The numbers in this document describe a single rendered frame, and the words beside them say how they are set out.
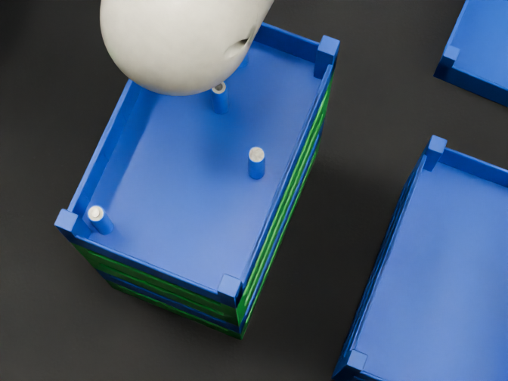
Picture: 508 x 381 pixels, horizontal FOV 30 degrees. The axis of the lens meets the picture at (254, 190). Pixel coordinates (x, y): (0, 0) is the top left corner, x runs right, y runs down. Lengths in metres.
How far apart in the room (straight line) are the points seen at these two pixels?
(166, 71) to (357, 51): 0.84
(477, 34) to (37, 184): 0.70
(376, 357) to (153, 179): 0.36
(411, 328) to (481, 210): 0.18
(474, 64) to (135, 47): 0.90
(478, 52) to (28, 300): 0.76
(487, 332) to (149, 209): 0.45
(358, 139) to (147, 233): 0.47
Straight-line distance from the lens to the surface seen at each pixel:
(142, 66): 0.65
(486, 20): 1.52
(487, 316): 1.22
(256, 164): 1.00
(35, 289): 1.40
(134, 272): 1.08
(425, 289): 1.21
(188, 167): 1.06
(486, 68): 1.49
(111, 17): 0.66
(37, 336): 1.39
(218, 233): 1.04
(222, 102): 1.05
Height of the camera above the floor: 1.34
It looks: 75 degrees down
